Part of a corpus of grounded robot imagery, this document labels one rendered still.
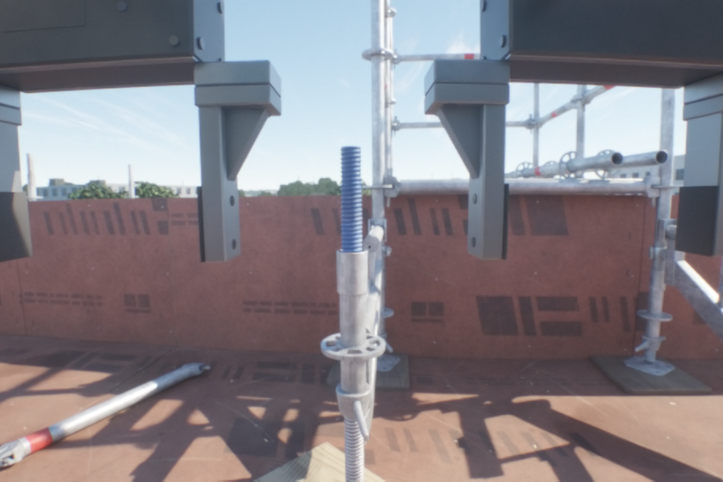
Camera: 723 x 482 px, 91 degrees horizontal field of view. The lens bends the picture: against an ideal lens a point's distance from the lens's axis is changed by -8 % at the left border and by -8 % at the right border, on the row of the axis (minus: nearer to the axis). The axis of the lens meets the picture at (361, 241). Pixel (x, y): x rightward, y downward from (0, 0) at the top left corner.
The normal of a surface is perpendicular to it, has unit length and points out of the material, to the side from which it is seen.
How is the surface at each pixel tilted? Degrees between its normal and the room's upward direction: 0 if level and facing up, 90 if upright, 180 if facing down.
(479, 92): 90
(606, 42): 90
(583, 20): 90
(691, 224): 90
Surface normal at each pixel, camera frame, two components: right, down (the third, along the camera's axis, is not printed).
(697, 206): -1.00, 0.01
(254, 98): 0.01, 0.11
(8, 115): 1.00, -0.01
